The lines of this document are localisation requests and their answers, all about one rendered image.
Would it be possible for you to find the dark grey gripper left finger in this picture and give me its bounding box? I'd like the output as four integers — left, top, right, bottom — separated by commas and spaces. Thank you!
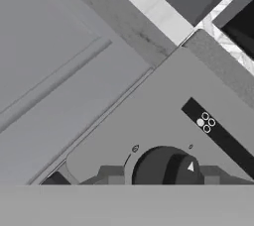
79, 165, 126, 185

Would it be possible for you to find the black stove knob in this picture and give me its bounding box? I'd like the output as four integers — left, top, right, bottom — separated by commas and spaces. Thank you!
131, 146, 202, 185

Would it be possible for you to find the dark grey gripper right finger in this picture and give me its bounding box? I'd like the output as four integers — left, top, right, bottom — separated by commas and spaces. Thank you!
197, 165, 254, 185

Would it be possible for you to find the grey cupboard door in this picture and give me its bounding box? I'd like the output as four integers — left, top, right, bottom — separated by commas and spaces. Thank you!
0, 0, 155, 185

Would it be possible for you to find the grey stove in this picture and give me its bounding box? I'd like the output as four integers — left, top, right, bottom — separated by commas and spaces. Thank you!
39, 0, 254, 185

